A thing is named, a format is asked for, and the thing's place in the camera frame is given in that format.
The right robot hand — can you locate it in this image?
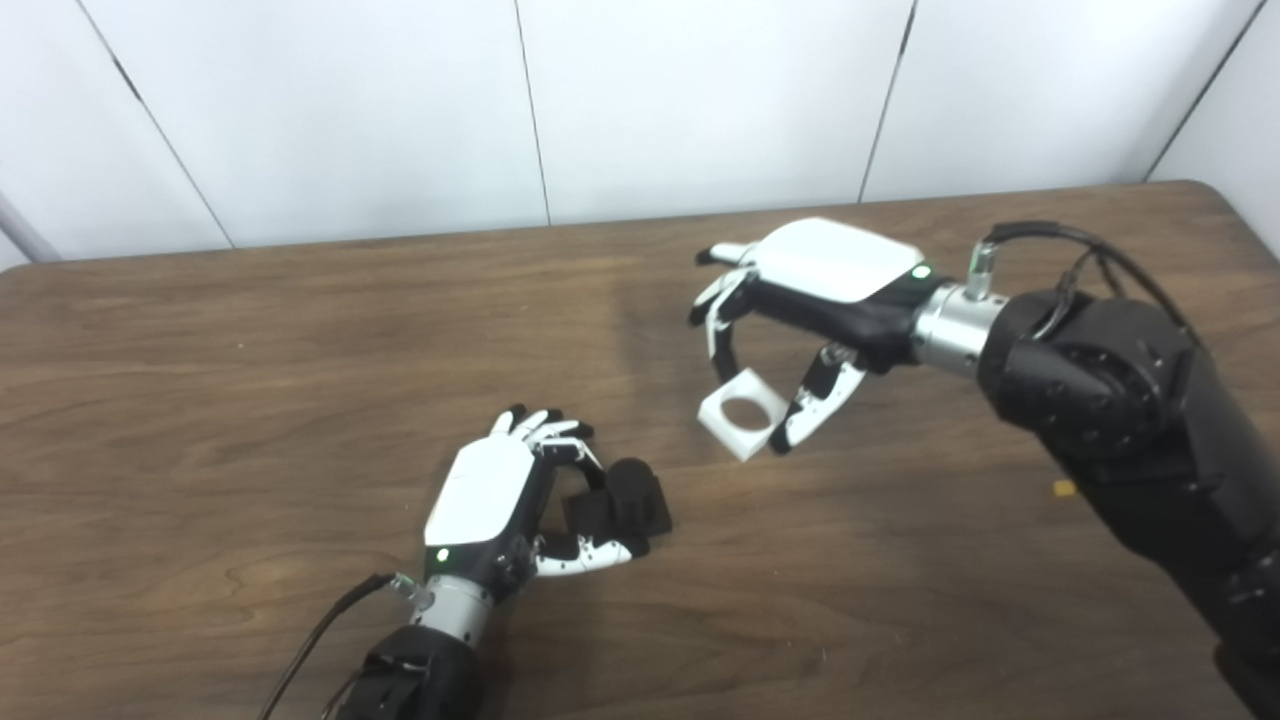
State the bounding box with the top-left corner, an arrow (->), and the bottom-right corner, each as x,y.
687,217 -> 946,456

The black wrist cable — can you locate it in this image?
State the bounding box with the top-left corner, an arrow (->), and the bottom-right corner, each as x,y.
965,220 -> 1201,346
255,572 -> 431,720

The black peg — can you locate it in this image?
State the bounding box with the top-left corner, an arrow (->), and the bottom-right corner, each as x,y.
562,458 -> 673,546

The white square piece with hole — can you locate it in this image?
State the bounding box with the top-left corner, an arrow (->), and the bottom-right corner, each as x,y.
698,367 -> 791,463

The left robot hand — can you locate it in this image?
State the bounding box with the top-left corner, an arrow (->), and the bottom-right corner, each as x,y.
422,404 -> 651,603

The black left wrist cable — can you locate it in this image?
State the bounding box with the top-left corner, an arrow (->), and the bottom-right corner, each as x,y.
255,572 -> 431,720

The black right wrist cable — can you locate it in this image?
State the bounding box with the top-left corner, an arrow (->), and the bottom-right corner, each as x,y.
965,220 -> 1201,346

